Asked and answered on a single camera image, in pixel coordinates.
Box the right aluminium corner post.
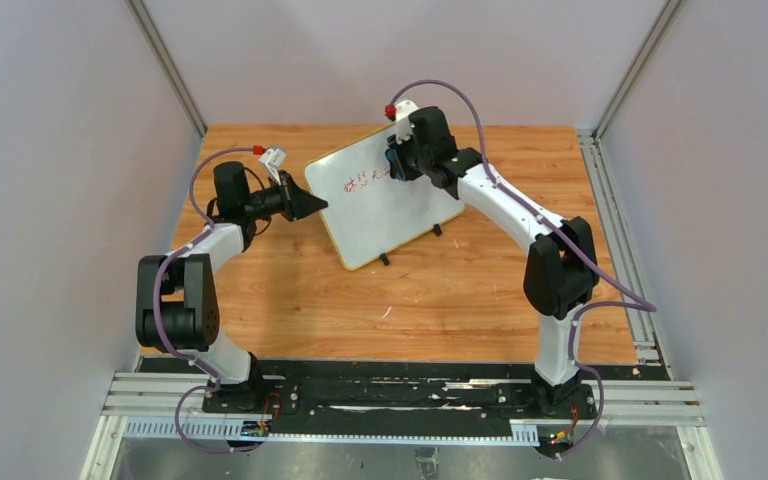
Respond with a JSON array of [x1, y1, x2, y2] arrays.
[[592, 0, 685, 143]]

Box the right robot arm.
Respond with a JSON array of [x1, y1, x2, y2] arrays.
[[385, 103, 599, 406]]

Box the aluminium corner post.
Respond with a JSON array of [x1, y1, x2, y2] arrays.
[[592, 0, 685, 143], [124, 0, 208, 138]]

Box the left aluminium corner post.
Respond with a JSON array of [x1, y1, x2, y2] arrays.
[[124, 0, 208, 138]]

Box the blue whiteboard eraser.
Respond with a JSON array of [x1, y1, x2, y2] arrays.
[[385, 148, 404, 181]]

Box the aluminium front rail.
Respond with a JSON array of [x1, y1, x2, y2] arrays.
[[102, 373, 704, 447]]

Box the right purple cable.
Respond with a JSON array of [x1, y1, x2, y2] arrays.
[[389, 79, 658, 458]]

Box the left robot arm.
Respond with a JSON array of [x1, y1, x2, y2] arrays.
[[135, 161, 328, 400]]

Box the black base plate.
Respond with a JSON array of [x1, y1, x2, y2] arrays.
[[201, 359, 598, 439]]

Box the purple cable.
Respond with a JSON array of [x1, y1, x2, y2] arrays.
[[153, 146, 266, 456], [389, 79, 658, 458]]

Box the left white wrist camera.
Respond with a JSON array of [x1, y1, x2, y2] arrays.
[[259, 146, 287, 174]]

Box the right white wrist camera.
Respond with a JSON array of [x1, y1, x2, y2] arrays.
[[384, 99, 419, 144]]

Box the yellow framed whiteboard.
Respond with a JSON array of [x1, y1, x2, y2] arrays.
[[304, 126, 465, 271]]

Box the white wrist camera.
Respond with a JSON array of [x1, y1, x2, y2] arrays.
[[259, 146, 287, 174], [384, 99, 419, 144]]

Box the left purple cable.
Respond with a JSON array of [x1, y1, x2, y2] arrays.
[[153, 146, 266, 456]]

